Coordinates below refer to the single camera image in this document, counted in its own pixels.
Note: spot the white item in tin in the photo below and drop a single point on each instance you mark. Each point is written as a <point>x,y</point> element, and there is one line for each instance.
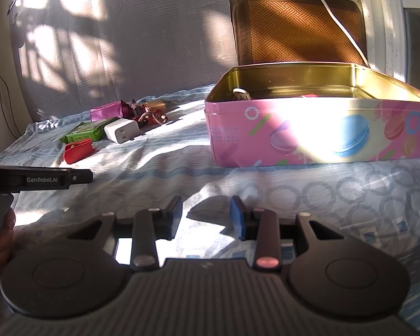
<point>240,93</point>

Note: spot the person's left hand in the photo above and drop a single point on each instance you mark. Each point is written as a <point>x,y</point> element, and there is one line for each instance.
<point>0,252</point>

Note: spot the white charger adapter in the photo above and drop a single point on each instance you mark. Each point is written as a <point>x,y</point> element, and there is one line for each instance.
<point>120,130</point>

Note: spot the red pouch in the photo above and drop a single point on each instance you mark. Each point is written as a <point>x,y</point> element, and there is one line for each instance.
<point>77,151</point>

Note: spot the blue patterned bed sheet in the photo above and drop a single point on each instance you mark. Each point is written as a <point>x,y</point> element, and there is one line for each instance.
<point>161,168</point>

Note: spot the green packet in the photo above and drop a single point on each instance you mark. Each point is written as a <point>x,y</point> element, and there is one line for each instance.
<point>87,131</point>

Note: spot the brown woven mat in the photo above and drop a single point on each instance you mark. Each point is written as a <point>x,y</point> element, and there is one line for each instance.
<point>287,31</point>

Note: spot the pink macaron print tin box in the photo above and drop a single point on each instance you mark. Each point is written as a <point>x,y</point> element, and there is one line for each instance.
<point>266,136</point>

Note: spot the brown cardboard box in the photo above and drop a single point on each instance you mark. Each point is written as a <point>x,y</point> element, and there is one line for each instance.
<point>156,105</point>

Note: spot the magenta pouch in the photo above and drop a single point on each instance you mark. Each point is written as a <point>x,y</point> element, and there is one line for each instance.
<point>106,111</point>

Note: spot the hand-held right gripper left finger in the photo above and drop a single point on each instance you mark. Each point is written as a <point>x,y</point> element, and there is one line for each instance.
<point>175,217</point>

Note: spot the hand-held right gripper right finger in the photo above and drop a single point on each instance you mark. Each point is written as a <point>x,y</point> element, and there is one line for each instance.
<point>237,217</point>

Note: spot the flat red item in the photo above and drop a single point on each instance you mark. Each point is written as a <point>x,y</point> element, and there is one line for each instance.
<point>308,95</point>

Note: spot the white window frame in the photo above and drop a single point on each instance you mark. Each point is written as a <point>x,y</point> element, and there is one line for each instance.
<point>388,24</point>

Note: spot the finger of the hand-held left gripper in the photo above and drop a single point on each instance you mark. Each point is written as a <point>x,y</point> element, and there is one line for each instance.
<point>81,176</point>

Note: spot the grey fabric headboard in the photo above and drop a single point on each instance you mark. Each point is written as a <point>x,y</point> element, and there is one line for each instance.
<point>143,42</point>

